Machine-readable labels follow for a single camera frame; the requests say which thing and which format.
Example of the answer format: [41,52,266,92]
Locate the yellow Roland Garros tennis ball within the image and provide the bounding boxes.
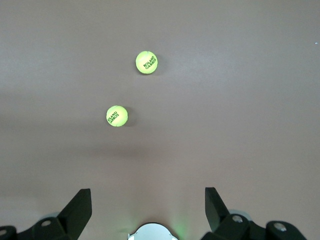
[105,105,129,128]
[135,50,159,75]

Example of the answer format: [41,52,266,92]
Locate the brown table cover sheet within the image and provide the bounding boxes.
[0,0,320,240]

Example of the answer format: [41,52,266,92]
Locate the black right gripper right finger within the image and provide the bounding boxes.
[201,186,308,240]

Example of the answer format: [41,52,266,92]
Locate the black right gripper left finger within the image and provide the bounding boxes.
[0,188,92,240]

